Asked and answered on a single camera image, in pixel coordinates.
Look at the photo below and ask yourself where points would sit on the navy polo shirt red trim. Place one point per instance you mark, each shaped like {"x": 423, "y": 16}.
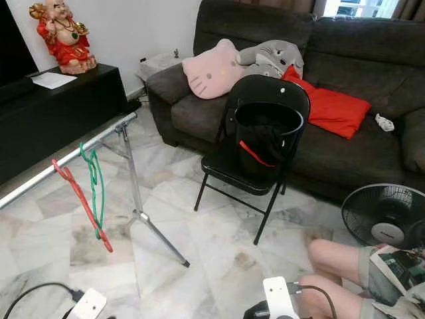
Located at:
{"x": 269, "y": 143}

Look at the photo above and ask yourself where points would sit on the green plastic hanger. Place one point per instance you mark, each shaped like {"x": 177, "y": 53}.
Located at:
{"x": 99, "y": 206}

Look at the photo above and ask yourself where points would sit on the red plastic hanger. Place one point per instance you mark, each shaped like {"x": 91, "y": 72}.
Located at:
{"x": 86, "y": 212}

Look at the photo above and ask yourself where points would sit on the seated person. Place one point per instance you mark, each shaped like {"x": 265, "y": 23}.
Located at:
{"x": 332, "y": 259}

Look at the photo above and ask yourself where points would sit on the black laundry basket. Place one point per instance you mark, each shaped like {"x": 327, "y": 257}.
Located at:
{"x": 249, "y": 166}

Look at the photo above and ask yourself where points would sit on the printed magazine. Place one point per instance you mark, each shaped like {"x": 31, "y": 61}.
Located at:
{"x": 398, "y": 262}

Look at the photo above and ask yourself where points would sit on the black floor fan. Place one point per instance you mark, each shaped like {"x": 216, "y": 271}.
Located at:
{"x": 382, "y": 212}

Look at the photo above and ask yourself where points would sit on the red cushion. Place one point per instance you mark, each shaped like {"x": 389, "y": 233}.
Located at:
{"x": 335, "y": 106}

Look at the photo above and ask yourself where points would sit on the black folding chair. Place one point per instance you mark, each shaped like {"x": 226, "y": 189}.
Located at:
{"x": 272, "y": 86}

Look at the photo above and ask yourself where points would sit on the silver metal clothes rack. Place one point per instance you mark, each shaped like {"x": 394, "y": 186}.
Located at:
{"x": 106, "y": 134}

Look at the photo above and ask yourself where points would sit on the pink Hello Kitty pillow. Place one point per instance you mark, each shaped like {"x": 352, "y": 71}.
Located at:
{"x": 211, "y": 70}

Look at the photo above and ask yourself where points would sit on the large grey Totoro plush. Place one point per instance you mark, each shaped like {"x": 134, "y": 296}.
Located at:
{"x": 272, "y": 54}

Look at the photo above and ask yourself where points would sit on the side table with lace cloth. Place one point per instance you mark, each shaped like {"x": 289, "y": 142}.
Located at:
{"x": 159, "y": 64}

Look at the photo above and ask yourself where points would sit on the black television console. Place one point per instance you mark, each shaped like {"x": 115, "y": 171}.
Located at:
{"x": 66, "y": 119}

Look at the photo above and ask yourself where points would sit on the dark brown fabric sofa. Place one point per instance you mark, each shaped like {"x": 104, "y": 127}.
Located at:
{"x": 365, "y": 53}

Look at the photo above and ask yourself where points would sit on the white paper sheet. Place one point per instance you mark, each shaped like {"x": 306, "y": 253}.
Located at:
{"x": 54, "y": 80}

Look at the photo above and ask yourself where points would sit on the brown curtain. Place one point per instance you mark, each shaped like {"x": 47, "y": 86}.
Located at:
{"x": 305, "y": 5}
{"x": 412, "y": 8}

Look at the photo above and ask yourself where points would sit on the black flat television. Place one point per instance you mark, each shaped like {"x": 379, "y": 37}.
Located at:
{"x": 10, "y": 40}

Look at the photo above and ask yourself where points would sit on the bright window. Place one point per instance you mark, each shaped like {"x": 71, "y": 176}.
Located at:
{"x": 358, "y": 6}

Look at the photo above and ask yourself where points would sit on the red laughing Buddha statue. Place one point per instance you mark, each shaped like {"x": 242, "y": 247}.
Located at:
{"x": 65, "y": 38}

